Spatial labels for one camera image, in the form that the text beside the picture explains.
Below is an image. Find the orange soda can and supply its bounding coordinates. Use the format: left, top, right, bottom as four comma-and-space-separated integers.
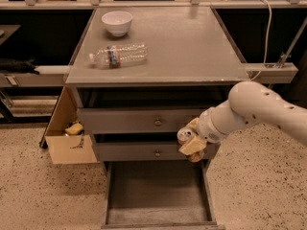
177, 127, 204, 163

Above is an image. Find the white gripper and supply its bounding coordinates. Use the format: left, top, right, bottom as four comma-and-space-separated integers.
178, 107, 226, 155

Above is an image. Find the grey drawer cabinet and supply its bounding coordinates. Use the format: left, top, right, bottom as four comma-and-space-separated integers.
64, 5, 251, 165

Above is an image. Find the grey middle drawer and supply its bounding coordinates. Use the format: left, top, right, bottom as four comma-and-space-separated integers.
91, 140, 222, 162

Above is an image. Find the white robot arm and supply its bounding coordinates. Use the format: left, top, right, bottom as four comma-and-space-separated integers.
177, 81, 307, 162

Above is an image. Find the white ceramic bowl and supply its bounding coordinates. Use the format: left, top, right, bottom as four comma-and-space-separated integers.
102, 11, 132, 36

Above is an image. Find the white cable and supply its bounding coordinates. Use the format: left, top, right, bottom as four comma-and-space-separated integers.
249, 0, 273, 81

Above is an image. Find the open cardboard box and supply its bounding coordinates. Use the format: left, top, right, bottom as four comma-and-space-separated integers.
41, 86, 97, 164

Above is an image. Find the grey top drawer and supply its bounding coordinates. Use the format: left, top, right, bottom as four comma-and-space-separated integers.
77, 107, 204, 134

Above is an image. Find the yellow sponge in box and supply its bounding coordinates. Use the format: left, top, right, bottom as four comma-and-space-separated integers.
65, 123, 83, 135

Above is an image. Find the grey open bottom drawer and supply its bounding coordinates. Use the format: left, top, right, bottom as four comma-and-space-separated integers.
101, 160, 226, 230

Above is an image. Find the black cloth on shelf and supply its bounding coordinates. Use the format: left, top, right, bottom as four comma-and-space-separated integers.
0, 58, 39, 75

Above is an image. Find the clear plastic water bottle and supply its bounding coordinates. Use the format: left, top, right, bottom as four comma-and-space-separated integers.
89, 42, 148, 69

